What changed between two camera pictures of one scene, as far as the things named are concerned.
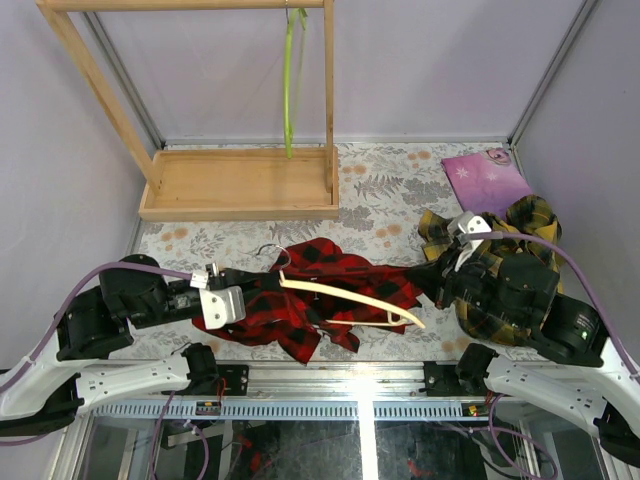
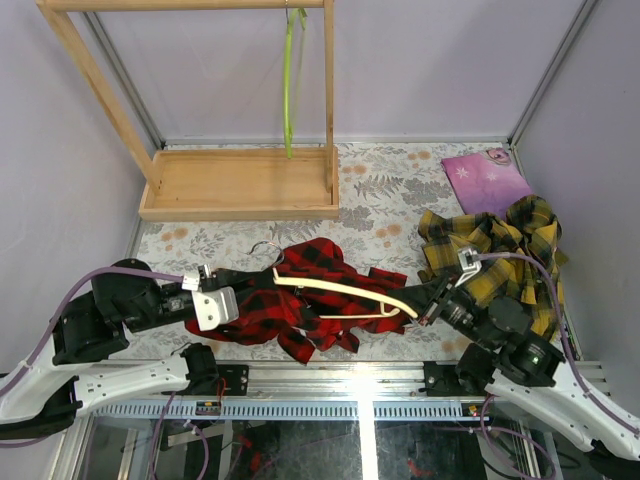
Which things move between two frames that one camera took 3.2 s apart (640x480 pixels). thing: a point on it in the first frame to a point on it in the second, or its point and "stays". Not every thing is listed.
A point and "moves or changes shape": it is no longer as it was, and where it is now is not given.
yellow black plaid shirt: x=469 y=273 stays
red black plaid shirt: x=321 y=290 stays
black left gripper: x=248 y=286 stays
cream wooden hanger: x=403 y=318 moves or changes shape
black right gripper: x=436 y=279 to x=421 y=296
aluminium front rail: x=322 y=382 stays
